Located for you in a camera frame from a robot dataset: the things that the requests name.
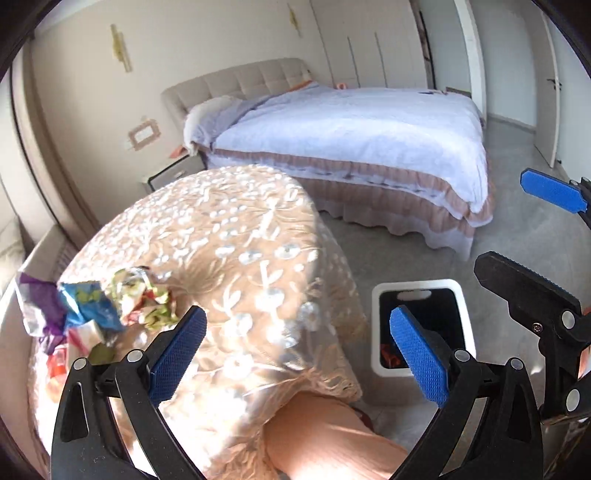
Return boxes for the gold wall sconce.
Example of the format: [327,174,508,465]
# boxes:
[110,24,132,73]

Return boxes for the white bed pillow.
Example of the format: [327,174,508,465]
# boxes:
[183,95,249,156]

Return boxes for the grey white nightstand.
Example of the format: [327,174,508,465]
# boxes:
[143,155,205,194]

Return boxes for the green white noodle wrapper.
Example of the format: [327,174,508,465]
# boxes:
[105,267,179,331]

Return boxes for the blue chip bag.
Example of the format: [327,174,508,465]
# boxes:
[58,282,124,342]

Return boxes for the purple snack wrapper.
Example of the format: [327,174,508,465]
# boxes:
[16,272,66,356]

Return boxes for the white square trash bin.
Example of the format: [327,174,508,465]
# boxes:
[370,279,477,378]

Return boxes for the framed wall switch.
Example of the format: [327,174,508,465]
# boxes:
[127,119,161,151]

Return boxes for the round embroidered beige tablecloth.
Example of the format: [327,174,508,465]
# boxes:
[29,165,368,479]

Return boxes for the red snack bag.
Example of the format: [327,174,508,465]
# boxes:
[46,344,68,394]

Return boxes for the orange item on nightstand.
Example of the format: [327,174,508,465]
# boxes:
[169,145,186,158]

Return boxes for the bed with lavender duvet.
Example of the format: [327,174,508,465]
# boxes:
[197,81,494,257]

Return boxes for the beige tufted headboard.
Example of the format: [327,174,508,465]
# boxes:
[161,58,312,131]

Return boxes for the beige wardrobe doors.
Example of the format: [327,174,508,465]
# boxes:
[311,0,429,89]

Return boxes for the pink white paper packet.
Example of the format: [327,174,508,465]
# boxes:
[66,320,105,359]

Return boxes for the white room door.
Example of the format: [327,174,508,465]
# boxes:
[533,9,561,168]

